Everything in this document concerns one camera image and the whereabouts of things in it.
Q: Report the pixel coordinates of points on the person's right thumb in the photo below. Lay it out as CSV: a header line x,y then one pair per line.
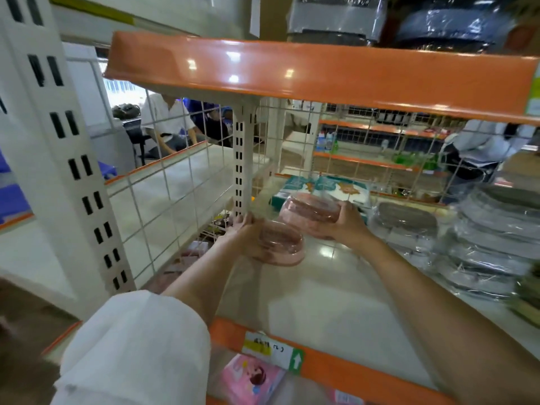
x,y
345,210

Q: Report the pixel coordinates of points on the narrow white slotted upright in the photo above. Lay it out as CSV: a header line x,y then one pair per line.
x,y
243,164

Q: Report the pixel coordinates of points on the pink packet corner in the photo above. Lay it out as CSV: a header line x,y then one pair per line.
x,y
348,398

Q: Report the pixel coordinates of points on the black chair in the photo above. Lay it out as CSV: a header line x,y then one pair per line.
x,y
137,141

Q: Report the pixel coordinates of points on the small stack of wrapped grey plates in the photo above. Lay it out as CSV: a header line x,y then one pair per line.
x,y
405,225

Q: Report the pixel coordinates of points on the person's right forearm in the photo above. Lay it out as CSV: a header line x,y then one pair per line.
x,y
447,328

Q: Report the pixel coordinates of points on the wrapped dark item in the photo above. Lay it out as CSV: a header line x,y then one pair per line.
x,y
455,23

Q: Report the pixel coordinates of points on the wide white slotted upright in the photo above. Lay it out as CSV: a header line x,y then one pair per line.
x,y
55,143

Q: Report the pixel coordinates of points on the person's left hand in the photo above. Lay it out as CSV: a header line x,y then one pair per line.
x,y
244,236

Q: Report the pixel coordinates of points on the teal and white printed box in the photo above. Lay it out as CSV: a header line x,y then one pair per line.
x,y
333,188

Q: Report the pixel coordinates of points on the wrapped silver item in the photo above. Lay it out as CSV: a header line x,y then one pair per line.
x,y
337,16

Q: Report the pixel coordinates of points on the background orange shelving unit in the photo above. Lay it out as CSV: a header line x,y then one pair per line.
x,y
371,143

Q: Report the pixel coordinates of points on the white and green shelf label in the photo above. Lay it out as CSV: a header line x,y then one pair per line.
x,y
274,350

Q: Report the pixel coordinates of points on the person's right hand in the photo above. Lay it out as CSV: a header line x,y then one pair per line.
x,y
350,227

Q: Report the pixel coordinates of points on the dark bag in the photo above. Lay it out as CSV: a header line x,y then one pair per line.
x,y
125,111

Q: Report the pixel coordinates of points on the person's left thumb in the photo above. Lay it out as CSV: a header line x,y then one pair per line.
x,y
248,220

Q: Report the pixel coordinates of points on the large stack of wrapped grey plates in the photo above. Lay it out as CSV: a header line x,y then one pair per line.
x,y
489,244

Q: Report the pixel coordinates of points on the blue plastic stool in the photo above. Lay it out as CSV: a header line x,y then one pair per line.
x,y
10,189

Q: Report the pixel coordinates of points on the orange-edged upper shelf board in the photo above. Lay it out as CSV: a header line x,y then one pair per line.
x,y
320,75

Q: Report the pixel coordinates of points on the white sleeve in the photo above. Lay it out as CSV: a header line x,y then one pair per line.
x,y
135,354

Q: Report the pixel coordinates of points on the pink cartoon print packet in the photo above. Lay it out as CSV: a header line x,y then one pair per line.
x,y
251,381

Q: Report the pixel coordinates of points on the pink plastic bowl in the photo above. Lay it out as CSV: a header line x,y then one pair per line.
x,y
283,245
311,212

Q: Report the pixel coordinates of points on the person's left forearm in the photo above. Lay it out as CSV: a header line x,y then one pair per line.
x,y
202,278

